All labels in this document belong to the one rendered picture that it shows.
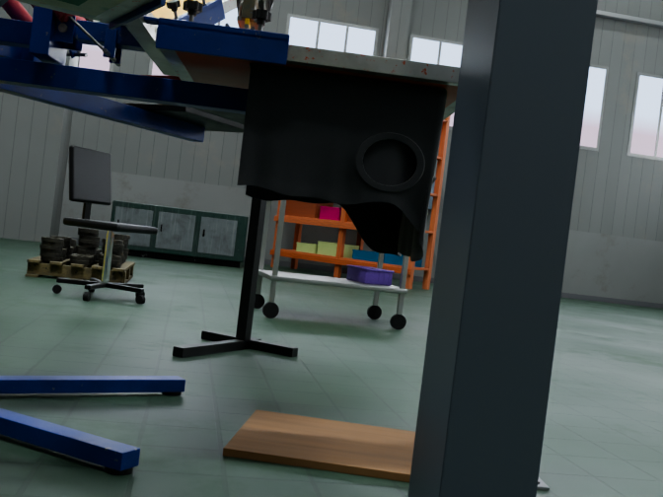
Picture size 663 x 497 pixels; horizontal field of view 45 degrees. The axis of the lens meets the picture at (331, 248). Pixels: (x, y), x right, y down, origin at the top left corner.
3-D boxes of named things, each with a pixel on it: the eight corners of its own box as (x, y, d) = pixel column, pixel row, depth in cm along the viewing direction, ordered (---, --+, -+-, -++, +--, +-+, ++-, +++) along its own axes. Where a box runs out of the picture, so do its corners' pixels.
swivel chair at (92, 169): (152, 298, 538) (168, 161, 537) (144, 307, 480) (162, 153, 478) (61, 288, 530) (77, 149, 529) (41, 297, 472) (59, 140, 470)
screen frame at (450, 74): (442, 120, 247) (444, 108, 247) (490, 87, 189) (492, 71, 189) (185, 88, 242) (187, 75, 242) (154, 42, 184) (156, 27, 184)
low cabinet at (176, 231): (236, 261, 1179) (241, 216, 1178) (242, 268, 1027) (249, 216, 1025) (117, 248, 1149) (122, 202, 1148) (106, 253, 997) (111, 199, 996)
